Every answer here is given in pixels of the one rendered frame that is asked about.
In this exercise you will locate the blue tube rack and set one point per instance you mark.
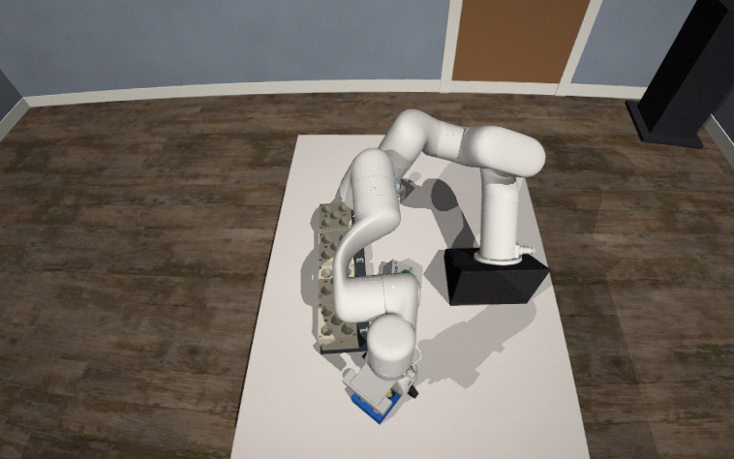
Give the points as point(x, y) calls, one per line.
point(368, 409)

